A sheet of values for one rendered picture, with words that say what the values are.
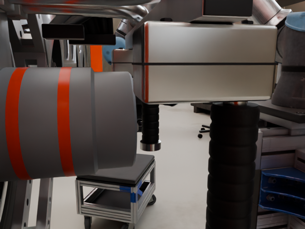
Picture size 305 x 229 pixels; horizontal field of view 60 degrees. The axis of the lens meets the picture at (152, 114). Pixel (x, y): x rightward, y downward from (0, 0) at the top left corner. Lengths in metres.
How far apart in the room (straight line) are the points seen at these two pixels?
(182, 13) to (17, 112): 0.19
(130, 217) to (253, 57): 1.36
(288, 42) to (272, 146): 0.26
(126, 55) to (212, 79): 0.34
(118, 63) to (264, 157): 0.39
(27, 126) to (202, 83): 0.19
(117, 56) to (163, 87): 0.34
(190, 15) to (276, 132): 0.54
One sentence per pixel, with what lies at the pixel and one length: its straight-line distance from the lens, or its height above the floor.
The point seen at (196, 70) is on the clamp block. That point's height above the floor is 0.92.
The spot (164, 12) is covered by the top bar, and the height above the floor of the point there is 0.97.
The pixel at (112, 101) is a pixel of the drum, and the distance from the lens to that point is 0.30.
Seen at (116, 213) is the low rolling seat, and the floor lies 0.14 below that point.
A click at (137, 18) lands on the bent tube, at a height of 0.99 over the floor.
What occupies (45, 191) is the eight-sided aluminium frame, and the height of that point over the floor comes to 0.68.
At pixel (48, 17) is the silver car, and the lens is 3.22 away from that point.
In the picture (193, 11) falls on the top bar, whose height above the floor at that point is 0.95.
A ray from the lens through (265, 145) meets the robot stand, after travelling 0.65.
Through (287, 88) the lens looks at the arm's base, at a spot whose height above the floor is 0.86.
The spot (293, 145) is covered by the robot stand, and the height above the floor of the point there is 0.74.
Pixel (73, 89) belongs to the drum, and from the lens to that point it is 0.30.
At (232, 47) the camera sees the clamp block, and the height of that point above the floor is 0.94.
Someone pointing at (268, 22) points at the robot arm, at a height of 1.04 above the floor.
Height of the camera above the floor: 0.93
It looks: 11 degrees down
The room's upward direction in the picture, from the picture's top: straight up
